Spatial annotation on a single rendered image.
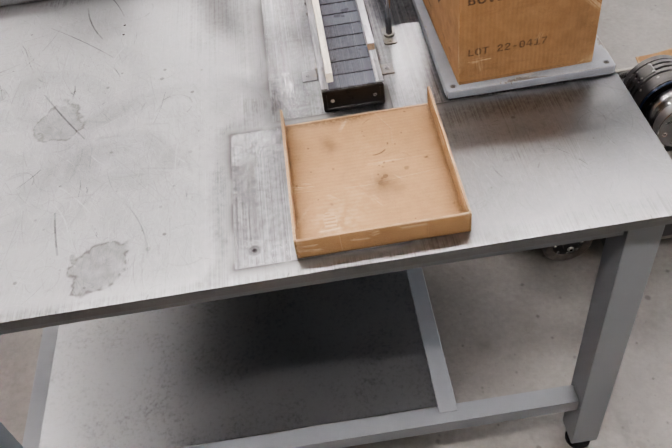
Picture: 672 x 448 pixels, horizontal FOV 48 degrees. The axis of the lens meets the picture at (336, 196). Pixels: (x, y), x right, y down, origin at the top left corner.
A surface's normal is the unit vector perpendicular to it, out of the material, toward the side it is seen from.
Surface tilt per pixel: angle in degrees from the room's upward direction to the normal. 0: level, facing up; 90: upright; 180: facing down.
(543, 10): 90
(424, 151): 0
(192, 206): 0
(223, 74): 0
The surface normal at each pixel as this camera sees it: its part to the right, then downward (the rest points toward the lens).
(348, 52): -0.11, -0.69
